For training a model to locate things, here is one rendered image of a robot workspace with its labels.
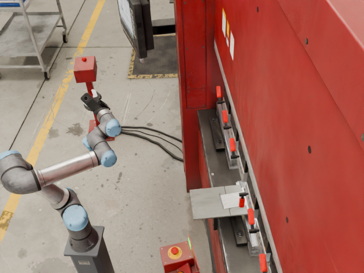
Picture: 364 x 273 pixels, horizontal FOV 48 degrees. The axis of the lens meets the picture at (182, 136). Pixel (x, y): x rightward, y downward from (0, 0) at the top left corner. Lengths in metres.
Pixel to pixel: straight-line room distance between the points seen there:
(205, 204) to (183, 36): 0.97
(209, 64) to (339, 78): 1.80
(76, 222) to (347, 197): 1.49
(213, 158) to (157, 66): 2.43
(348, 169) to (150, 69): 3.96
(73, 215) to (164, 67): 2.85
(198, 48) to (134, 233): 1.49
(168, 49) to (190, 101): 2.34
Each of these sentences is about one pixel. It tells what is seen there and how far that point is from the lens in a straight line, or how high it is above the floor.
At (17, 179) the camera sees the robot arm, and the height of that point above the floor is 1.37.
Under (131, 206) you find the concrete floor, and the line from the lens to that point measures 3.34.
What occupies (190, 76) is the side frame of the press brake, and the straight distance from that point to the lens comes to 2.56.
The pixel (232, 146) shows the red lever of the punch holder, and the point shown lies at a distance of 1.91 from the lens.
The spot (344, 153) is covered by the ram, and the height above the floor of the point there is 2.08.
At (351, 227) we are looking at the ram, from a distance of 0.85.
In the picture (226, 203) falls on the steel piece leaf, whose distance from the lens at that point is 2.06.
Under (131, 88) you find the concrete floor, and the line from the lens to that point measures 4.44.
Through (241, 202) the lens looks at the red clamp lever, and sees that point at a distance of 1.83.
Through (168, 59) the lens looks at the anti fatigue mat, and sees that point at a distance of 4.80.
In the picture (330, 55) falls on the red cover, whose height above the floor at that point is 2.22.
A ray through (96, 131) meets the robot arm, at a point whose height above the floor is 1.34.
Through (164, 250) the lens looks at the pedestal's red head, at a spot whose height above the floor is 0.78.
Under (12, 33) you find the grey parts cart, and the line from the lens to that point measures 5.19.
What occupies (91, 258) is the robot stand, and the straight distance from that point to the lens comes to 2.28.
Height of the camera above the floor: 2.65
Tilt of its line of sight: 44 degrees down
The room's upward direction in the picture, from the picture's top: 3 degrees counter-clockwise
